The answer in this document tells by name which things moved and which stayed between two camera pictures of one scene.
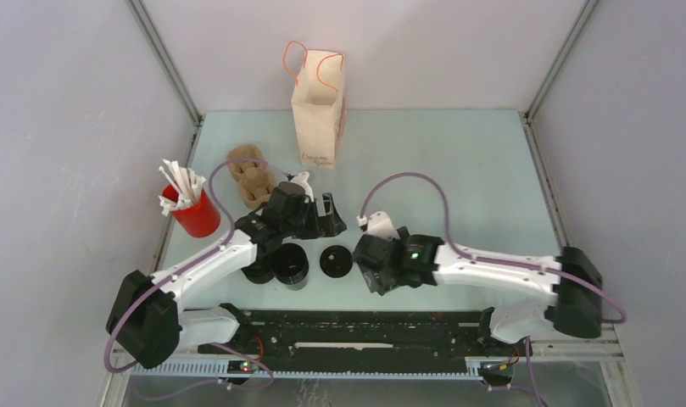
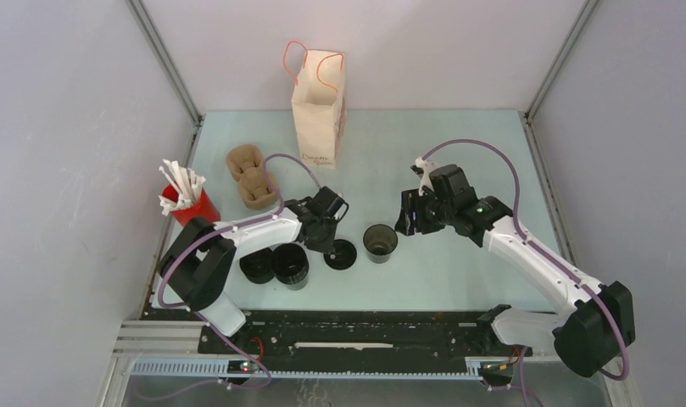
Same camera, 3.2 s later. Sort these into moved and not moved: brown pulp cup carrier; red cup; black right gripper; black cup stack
Moved: black right gripper
Not moved: brown pulp cup carrier; black cup stack; red cup
